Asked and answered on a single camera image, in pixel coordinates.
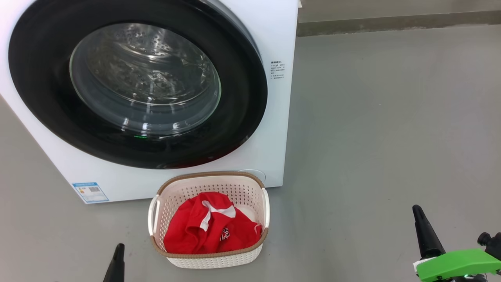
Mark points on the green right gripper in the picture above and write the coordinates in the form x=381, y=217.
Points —
x=458, y=264

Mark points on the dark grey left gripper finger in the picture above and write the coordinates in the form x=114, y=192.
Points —
x=116, y=268

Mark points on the red and white garment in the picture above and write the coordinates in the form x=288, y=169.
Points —
x=195, y=231

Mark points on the black round glass washer door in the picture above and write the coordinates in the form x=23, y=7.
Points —
x=43, y=78

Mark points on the cream perforated laundry basket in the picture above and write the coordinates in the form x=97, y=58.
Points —
x=219, y=260

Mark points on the white front-load washing machine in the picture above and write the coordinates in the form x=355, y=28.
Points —
x=282, y=117

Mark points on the steel washer drum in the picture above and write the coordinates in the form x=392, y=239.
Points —
x=145, y=78

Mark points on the printed warning text label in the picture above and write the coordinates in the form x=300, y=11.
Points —
x=277, y=70

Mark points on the blue energy label sticker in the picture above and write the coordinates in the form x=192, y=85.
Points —
x=90, y=192

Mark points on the round white drain filter cover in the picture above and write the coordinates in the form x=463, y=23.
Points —
x=254, y=174

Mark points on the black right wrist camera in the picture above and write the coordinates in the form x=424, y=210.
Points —
x=493, y=244

